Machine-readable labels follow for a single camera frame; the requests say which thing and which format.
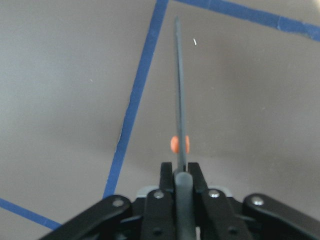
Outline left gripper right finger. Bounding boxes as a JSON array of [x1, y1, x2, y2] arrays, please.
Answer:
[[187, 162, 253, 240]]

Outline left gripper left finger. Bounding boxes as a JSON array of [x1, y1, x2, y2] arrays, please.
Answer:
[[143, 162, 176, 240]]

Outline grey orange scissors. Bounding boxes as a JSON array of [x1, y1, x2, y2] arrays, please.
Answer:
[[174, 16, 197, 240]]

